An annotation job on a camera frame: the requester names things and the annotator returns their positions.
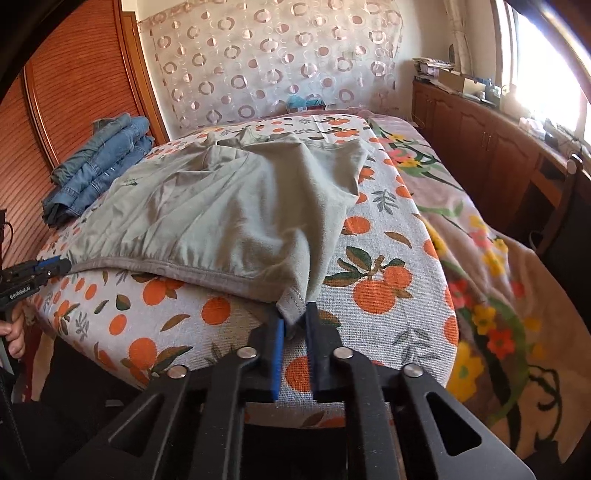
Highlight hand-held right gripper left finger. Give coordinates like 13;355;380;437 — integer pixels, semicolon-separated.
54;318;286;480

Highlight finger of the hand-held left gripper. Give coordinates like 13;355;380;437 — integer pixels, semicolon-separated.
18;269;63;284
9;257;73;275

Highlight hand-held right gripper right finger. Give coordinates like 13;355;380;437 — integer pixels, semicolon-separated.
305;301;536;480

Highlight grey-green pants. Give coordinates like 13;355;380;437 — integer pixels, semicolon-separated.
65;130;370;326

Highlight person's left hand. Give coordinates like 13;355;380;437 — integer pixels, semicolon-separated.
0;305;26;358

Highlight folded blue jeans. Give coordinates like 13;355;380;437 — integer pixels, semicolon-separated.
41;114;155;225

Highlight orange fruit print bed sheet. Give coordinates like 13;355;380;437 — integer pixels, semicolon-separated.
28;113;460;430

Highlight wooden wardrobe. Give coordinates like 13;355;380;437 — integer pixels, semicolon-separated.
0;0;169;278

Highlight floral blanket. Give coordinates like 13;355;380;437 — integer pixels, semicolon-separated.
365;113;587;462

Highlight blue tissue pack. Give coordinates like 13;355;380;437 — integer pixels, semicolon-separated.
286;93;326;113

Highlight wooden cabinet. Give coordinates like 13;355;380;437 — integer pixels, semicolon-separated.
411;78;591;241

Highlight cardboard box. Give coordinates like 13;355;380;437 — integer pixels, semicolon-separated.
436;68;483;93

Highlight stack of papers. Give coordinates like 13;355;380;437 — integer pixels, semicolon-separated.
412;56;451;79

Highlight white window curtain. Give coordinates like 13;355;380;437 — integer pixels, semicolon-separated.
443;0;472;70

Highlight window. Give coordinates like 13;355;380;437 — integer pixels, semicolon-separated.
489;0;591;148

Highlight circle patterned sheer wall cloth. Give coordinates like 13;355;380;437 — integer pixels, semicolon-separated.
136;0;402;123

